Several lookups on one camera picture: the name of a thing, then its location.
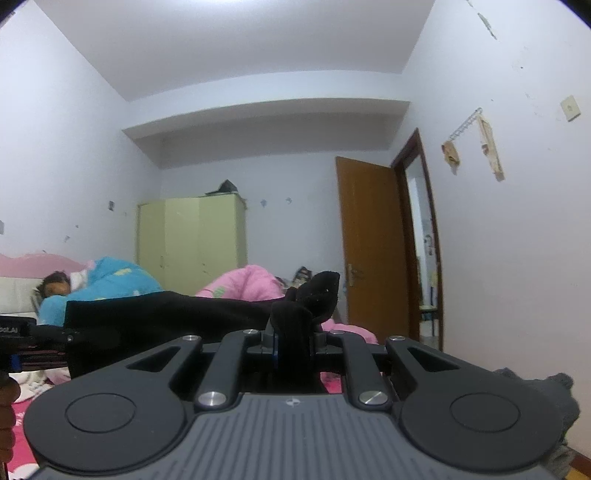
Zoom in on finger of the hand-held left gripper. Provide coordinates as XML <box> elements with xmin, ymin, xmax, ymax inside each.
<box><xmin>33</xmin><ymin>324</ymin><xmax>122</xmax><ymax>352</ymax></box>

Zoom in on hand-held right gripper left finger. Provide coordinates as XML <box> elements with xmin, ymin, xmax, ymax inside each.
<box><xmin>127</xmin><ymin>323</ymin><xmax>280</xmax><ymax>411</ymax></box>

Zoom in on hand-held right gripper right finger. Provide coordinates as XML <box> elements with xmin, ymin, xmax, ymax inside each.
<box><xmin>314</xmin><ymin>329</ymin><xmax>461</xmax><ymax>411</ymax></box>

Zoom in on black shirt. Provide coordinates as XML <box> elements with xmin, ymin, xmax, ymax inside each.
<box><xmin>65</xmin><ymin>271</ymin><xmax>342</xmax><ymax>394</ymax></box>

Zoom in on person's left hand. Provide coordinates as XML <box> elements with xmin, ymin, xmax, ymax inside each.
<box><xmin>0</xmin><ymin>374</ymin><xmax>22</xmax><ymax>463</ymax></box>

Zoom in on cream white blanket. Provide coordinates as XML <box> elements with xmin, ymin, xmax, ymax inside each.
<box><xmin>8</xmin><ymin>369</ymin><xmax>52</xmax><ymax>403</ymax></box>

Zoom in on pink floral blanket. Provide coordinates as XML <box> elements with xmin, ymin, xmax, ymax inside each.
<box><xmin>8</xmin><ymin>369</ymin><xmax>75</xmax><ymax>480</ymax></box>

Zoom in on pink carrot-print quilt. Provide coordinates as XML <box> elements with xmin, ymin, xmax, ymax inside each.
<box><xmin>194</xmin><ymin>264</ymin><xmax>379</xmax><ymax>385</ymax></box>

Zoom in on pink white bed headboard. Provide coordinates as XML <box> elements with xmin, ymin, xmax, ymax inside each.
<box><xmin>0</xmin><ymin>251</ymin><xmax>87</xmax><ymax>320</ymax></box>

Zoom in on wooden door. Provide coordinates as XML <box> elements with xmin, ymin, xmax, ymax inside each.
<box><xmin>335</xmin><ymin>156</ymin><xmax>410</xmax><ymax>345</ymax></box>

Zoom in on light green wardrobe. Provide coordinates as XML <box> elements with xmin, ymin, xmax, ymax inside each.
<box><xmin>135</xmin><ymin>194</ymin><xmax>248</xmax><ymax>299</ymax></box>

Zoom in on dark bag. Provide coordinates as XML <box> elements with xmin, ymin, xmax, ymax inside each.
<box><xmin>205</xmin><ymin>179</ymin><xmax>239</xmax><ymax>196</ymax></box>

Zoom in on dark grey folded garment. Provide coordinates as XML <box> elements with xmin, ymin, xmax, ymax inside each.
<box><xmin>492</xmin><ymin>367</ymin><xmax>581</xmax><ymax>479</ymax></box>

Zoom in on small hanging wall ornament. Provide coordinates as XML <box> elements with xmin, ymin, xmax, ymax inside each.
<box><xmin>441</xmin><ymin>141</ymin><xmax>463</xmax><ymax>175</ymax></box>

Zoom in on long hanging wall ornament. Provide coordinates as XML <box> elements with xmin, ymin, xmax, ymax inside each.
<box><xmin>475</xmin><ymin>115</ymin><xmax>505</xmax><ymax>182</ymax></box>

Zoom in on wall hook rack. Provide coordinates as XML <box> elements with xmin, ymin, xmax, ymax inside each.
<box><xmin>445</xmin><ymin>107</ymin><xmax>484</xmax><ymax>142</ymax></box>

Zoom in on wall socket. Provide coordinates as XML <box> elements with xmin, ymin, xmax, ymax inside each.
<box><xmin>560</xmin><ymin>95</ymin><xmax>582</xmax><ymax>122</ymax></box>

